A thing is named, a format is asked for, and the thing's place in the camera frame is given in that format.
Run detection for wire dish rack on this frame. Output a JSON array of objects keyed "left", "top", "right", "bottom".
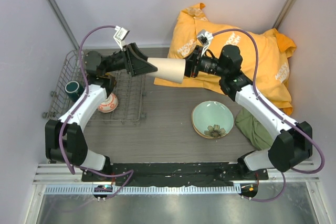
[{"left": 42, "top": 50, "right": 145, "bottom": 126}]

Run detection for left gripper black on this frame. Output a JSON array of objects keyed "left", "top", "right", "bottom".
[{"left": 104, "top": 43, "right": 159, "bottom": 77}]

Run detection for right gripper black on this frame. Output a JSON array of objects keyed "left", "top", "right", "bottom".
[{"left": 172, "top": 45, "right": 227, "bottom": 78}]

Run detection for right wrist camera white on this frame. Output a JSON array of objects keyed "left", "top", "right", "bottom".
[{"left": 196, "top": 29, "right": 213, "bottom": 56}]

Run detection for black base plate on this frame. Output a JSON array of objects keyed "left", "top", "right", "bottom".
[{"left": 82, "top": 162, "right": 269, "bottom": 187}]

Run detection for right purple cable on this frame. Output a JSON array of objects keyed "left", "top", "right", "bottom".
[{"left": 209, "top": 28, "right": 326, "bottom": 202}]

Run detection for light green flower plate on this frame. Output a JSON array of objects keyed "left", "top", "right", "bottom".
[{"left": 191, "top": 100, "right": 234, "bottom": 138}]

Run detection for cream bird plate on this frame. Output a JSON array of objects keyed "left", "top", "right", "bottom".
[{"left": 191, "top": 104, "right": 232, "bottom": 140}]

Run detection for beige tall cup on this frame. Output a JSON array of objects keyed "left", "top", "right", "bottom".
[{"left": 148, "top": 58, "right": 186, "bottom": 84}]

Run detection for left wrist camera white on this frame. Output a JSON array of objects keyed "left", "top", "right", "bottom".
[{"left": 113, "top": 26, "right": 130, "bottom": 49}]

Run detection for white orange patterned bowl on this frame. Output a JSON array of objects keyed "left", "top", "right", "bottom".
[{"left": 98, "top": 93, "right": 119, "bottom": 113}]

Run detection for slotted cable duct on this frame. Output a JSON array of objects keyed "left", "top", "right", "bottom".
[{"left": 45, "top": 184, "right": 241, "bottom": 195}]

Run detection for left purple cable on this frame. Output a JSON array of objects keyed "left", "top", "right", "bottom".
[{"left": 59, "top": 25, "right": 134, "bottom": 204}]

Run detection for dark green mug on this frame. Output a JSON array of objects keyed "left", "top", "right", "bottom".
[{"left": 65, "top": 81, "right": 85, "bottom": 102}]

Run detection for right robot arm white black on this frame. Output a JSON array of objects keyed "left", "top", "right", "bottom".
[{"left": 184, "top": 45, "right": 313, "bottom": 179}]

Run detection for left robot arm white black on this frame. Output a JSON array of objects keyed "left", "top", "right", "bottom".
[{"left": 45, "top": 43, "right": 158, "bottom": 182}]

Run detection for yellow Mickey Mouse shirt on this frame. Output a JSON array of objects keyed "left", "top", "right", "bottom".
[{"left": 167, "top": 3, "right": 297, "bottom": 115}]

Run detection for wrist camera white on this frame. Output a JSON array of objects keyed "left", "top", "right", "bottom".
[
  {"left": 113, "top": 26, "right": 130, "bottom": 49},
  {"left": 196, "top": 29, "right": 213, "bottom": 56}
]

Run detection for purple cable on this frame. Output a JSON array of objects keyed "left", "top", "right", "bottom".
[
  {"left": 59, "top": 25, "right": 134, "bottom": 204},
  {"left": 209, "top": 28, "right": 326, "bottom": 202}
]

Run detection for olive green cloth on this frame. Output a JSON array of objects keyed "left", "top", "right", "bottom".
[{"left": 235, "top": 108, "right": 273, "bottom": 150}]

